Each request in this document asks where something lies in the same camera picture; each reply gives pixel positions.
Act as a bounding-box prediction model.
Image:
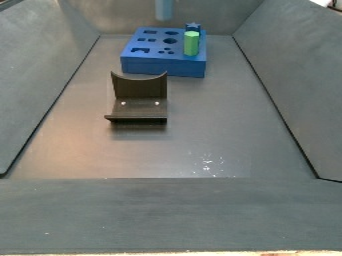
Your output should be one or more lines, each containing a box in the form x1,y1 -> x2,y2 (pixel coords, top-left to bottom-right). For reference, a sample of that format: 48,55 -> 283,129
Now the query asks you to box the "light blue rectangular block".
154,0 -> 173,21

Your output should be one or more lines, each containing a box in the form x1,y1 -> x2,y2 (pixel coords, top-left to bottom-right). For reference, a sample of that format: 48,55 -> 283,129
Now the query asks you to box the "black curved fixture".
104,73 -> 168,123

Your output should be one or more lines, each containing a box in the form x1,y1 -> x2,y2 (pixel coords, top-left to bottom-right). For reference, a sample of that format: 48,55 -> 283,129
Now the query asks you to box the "blue shape sorting board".
120,27 -> 207,78

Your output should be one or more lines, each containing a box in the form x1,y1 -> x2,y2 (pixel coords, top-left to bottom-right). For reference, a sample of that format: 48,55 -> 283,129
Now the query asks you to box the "green hexagonal prism peg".
184,31 -> 199,56

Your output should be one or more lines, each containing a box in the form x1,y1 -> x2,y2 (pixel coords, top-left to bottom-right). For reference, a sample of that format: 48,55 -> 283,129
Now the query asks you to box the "dark blue star peg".
185,22 -> 200,35

